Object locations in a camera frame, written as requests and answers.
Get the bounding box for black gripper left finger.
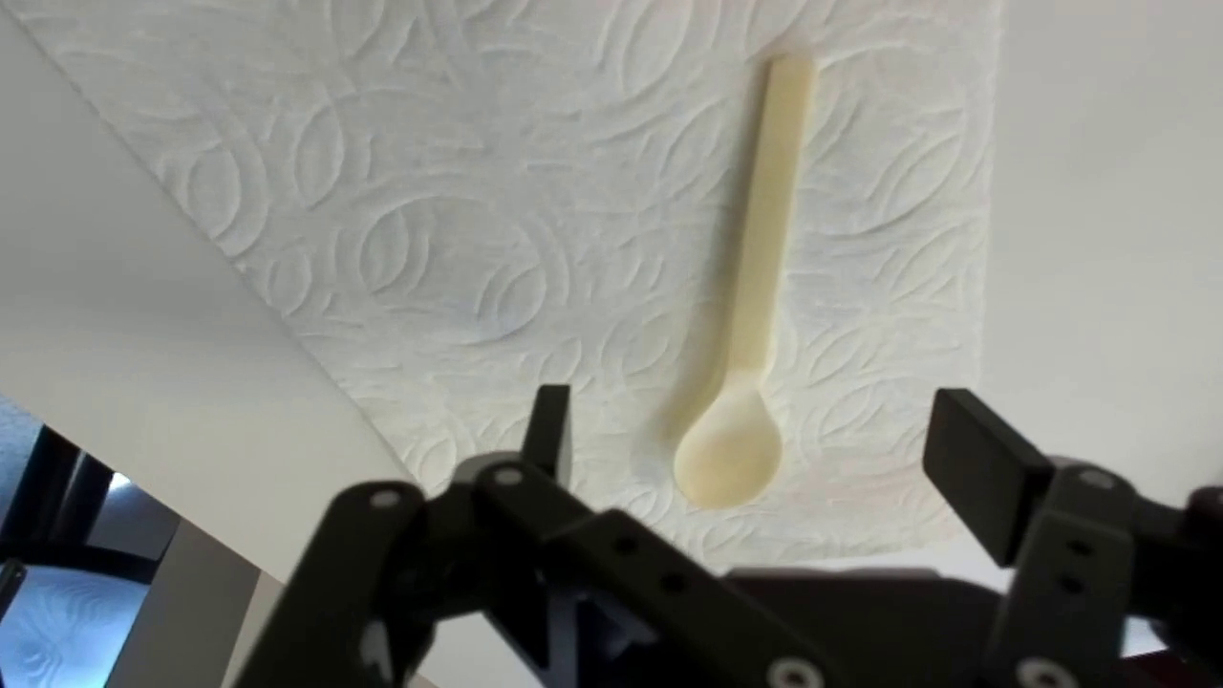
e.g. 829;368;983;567
233;381;852;688

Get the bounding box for white paper napkin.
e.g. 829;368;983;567
0;0;1008;574

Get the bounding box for white plastic spoon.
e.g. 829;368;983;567
670;55;820;512

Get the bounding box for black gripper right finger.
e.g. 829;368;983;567
921;386;1223;688

